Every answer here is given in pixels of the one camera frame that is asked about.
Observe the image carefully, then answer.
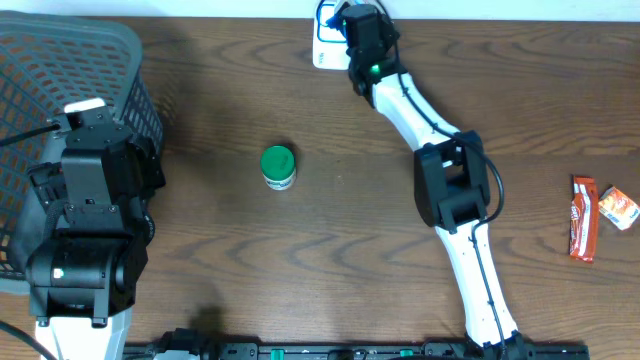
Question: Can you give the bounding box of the white barcode scanner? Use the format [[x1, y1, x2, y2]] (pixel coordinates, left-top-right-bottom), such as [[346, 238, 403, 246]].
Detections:
[[312, 0, 350, 71]]

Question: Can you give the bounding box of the orange small carton box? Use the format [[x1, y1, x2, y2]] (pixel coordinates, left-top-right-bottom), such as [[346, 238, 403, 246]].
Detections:
[[598, 186, 639, 230]]

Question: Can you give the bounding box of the green lid jar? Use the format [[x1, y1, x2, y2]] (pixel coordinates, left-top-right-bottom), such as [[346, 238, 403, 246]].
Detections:
[[260, 145, 297, 191]]

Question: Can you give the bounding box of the red orange snack bar wrapper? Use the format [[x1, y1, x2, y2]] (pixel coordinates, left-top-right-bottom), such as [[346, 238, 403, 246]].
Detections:
[[569, 176, 599, 263]]

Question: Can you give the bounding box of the grey plastic mesh basket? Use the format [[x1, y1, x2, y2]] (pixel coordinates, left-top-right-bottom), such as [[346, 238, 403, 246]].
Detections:
[[1, 11, 164, 296]]

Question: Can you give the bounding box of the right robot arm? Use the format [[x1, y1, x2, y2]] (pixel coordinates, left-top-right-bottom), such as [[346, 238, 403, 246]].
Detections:
[[328, 1, 528, 359]]

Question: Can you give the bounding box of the left black cable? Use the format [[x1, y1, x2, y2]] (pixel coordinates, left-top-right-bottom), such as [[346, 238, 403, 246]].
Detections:
[[0, 122, 64, 360]]

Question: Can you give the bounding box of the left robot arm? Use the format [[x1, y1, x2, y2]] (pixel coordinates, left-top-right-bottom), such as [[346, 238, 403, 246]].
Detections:
[[26, 106, 166, 359]]

